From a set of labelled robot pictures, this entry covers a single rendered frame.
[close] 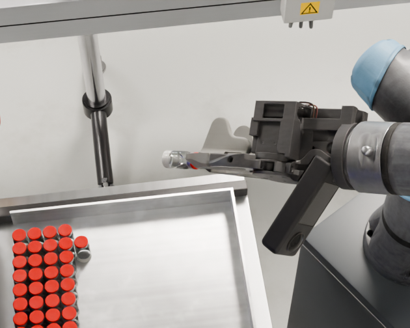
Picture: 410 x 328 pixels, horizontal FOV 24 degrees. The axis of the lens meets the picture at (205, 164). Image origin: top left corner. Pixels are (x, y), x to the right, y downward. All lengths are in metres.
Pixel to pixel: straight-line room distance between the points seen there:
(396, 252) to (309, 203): 0.51
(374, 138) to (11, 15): 1.42
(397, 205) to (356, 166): 0.45
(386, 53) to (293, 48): 1.78
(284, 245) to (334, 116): 0.15
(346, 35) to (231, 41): 0.35
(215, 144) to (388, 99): 0.20
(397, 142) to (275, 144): 0.14
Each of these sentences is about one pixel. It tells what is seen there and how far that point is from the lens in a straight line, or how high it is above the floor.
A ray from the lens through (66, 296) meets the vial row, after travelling 1.36.
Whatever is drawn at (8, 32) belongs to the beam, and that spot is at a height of 0.47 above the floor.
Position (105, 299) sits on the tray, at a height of 0.88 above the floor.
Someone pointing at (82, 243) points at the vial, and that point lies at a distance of 1.40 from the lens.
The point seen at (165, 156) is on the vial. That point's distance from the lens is 1.13.
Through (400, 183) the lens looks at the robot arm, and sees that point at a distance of 0.95.
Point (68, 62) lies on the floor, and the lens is 2.83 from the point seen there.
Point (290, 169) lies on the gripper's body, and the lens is 1.01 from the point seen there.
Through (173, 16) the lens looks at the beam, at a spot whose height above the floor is 0.47.
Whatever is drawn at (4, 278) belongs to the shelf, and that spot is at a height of 0.88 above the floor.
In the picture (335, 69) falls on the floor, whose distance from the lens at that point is 2.82.
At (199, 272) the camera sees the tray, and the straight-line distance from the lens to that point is 1.42.
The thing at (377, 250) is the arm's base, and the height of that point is 0.83.
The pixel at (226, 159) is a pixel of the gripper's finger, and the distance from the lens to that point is 1.03.
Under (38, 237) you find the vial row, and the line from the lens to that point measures 1.41.
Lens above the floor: 2.14
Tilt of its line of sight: 56 degrees down
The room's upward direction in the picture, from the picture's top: straight up
